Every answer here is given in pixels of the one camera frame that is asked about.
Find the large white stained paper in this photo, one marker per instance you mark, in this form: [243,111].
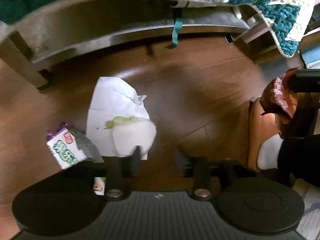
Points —
[117,120]

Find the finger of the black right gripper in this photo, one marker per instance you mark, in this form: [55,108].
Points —
[305,81]

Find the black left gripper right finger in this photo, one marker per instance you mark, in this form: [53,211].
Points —
[202,171]

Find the grey metal bed frame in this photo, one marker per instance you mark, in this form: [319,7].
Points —
[37,34]

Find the green white purple snack packet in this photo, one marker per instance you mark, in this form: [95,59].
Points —
[63,147]

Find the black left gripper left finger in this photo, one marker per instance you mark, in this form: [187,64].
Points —
[115,170]

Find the red patterned snack wrapper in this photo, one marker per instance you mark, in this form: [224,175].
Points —
[278,98]

